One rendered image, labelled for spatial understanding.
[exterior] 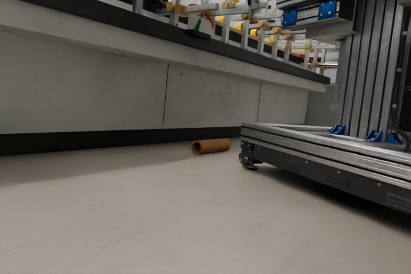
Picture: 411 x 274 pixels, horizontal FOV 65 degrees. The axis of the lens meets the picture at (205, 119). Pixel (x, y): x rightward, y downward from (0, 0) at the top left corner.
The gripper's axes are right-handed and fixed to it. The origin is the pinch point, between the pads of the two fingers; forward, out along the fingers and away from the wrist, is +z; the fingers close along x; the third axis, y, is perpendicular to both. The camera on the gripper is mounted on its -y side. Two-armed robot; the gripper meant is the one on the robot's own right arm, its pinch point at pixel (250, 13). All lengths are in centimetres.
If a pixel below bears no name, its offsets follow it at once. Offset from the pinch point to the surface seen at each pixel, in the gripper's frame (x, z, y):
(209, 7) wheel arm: -26.5, 3.1, -8.9
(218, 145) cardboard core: 2, 78, -14
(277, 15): 49, -12, -8
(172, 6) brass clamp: -33.3, 2.7, -28.5
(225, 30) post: 19.3, 3.9, -29.9
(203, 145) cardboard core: -13, 77, -14
